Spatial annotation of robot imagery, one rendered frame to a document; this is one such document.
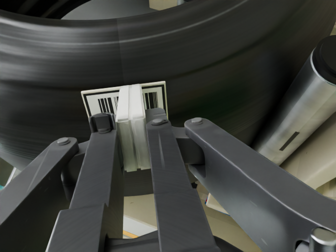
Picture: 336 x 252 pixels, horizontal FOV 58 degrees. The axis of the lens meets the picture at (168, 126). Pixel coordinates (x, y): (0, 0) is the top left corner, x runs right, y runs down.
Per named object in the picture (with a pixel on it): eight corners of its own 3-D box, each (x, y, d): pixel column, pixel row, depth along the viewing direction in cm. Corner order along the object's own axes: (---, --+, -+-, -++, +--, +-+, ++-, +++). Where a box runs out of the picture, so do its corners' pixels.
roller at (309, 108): (257, 173, 54) (253, 197, 53) (233, 166, 55) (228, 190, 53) (379, 38, 23) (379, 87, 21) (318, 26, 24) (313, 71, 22)
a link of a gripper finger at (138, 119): (130, 118, 15) (145, 116, 15) (130, 84, 21) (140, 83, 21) (139, 171, 16) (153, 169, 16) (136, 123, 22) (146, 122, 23)
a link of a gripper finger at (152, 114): (148, 144, 14) (213, 134, 14) (143, 109, 18) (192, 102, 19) (152, 172, 14) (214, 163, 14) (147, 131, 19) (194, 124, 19)
